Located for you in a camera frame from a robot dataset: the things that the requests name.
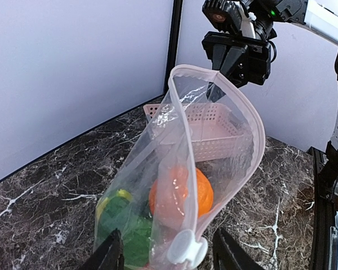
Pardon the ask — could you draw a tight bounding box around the green toy pepper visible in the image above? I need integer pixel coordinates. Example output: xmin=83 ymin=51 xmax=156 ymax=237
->
xmin=94 ymin=202 xmax=152 ymax=269

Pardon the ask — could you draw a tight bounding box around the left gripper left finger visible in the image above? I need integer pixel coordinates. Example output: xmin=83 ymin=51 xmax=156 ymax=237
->
xmin=81 ymin=229 xmax=124 ymax=270

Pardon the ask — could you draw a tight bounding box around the right black frame post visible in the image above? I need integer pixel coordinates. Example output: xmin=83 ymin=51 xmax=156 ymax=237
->
xmin=163 ymin=0 xmax=183 ymax=94

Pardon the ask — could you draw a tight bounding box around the clear zip top bag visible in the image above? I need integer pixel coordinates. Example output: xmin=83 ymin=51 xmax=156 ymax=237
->
xmin=94 ymin=65 xmax=265 ymax=269

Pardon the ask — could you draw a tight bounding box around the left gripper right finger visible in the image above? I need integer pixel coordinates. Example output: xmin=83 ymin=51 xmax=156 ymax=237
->
xmin=212 ymin=228 xmax=264 ymax=270

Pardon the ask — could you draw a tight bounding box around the orange toy orange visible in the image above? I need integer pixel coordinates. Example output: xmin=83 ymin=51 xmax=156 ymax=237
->
xmin=149 ymin=165 xmax=214 ymax=228

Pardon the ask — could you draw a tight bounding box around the black front rail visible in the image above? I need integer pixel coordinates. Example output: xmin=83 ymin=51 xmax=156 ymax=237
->
xmin=308 ymin=143 xmax=338 ymax=269

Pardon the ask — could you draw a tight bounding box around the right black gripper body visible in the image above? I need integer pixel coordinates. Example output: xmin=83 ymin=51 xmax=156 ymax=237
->
xmin=202 ymin=31 xmax=271 ymax=87

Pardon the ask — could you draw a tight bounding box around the yellow toy banana bunch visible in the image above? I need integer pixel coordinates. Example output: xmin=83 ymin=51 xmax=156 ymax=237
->
xmin=96 ymin=189 xmax=133 ymax=221

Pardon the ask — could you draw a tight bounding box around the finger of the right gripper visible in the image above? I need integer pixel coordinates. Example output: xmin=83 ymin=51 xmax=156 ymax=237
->
xmin=204 ymin=44 xmax=229 ymax=103
xmin=220 ymin=45 xmax=248 ymax=82

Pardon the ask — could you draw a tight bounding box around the pink plastic basket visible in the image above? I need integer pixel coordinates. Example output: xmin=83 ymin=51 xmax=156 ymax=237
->
xmin=143 ymin=103 xmax=253 ymax=162

